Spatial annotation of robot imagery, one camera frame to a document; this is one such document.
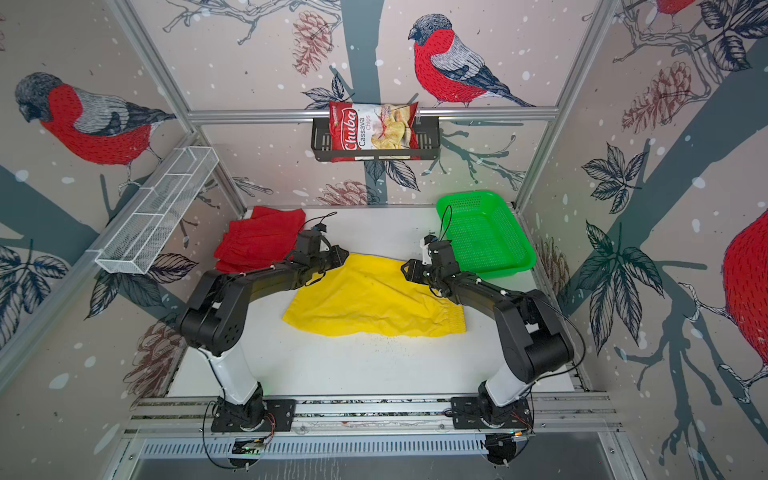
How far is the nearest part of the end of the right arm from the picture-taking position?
0.71m

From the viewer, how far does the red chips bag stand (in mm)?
873

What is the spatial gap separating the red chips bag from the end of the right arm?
1.21ft
